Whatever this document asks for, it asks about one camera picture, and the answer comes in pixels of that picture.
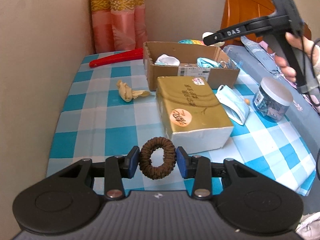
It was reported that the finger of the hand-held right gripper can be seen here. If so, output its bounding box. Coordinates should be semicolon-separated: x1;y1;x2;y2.
203;33;222;46

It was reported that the cream hair scrunchie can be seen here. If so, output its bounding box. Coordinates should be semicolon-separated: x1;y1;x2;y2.
202;31;223;47

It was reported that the cardboard box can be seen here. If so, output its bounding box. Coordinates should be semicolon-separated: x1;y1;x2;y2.
143;41;241;92

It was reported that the blue-grey bed sheet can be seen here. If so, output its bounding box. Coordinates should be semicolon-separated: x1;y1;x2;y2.
222;44;320;160

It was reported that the brown hair scrunchie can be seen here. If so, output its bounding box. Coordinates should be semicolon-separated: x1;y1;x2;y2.
139;137;178;180

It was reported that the clear jar with white lid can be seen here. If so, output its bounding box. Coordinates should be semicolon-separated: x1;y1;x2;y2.
252;77;293;123

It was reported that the blue-grey leaf print pillow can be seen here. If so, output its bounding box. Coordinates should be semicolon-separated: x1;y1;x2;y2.
240;35;283;74

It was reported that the wooden headboard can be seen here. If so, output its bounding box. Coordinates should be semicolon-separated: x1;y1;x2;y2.
220;0;313;45

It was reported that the rainbow bubble pop toy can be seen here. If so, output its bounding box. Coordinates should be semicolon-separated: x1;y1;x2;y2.
177;39;204;45

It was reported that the black cable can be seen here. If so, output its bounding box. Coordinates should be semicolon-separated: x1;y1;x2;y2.
299;20;320;110

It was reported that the blue tassel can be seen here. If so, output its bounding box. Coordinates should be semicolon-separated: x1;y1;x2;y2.
219;59;242;71

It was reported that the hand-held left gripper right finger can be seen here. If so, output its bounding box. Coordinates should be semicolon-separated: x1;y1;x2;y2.
176;146;263;200

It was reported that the gold tissue pack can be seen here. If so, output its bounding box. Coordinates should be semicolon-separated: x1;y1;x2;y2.
155;76;235;155

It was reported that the pale pink clothing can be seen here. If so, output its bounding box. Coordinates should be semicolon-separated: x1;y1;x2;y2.
296;214;320;240

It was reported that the beige sock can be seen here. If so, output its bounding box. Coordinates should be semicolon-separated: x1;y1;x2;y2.
116;79;151;103

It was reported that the blue checkered tablecloth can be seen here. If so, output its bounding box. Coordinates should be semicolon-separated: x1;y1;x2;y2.
46;51;317;197

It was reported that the person's right hand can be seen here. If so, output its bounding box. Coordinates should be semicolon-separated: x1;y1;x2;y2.
274;32;320;83

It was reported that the red folding fan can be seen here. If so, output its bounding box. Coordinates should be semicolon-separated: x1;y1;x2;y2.
89;49;144;68

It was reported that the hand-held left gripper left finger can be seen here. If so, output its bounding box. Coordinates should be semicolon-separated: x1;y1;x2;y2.
56;146;140;200

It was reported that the pink curtain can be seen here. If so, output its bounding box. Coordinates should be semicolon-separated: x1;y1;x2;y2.
89;0;148;54

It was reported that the pink floral pillow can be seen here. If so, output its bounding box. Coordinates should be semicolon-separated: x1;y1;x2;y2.
260;41;320;117

